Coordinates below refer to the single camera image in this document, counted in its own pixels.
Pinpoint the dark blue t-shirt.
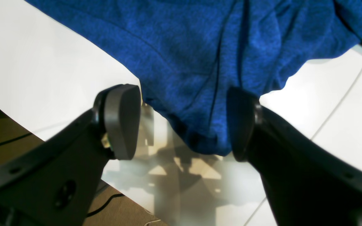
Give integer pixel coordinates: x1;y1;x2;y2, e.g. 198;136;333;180
27;0;362;156

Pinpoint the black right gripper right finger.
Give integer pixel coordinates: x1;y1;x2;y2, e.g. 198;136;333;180
227;87;362;226

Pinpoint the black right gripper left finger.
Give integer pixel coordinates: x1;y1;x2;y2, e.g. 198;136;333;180
0;84;142;226

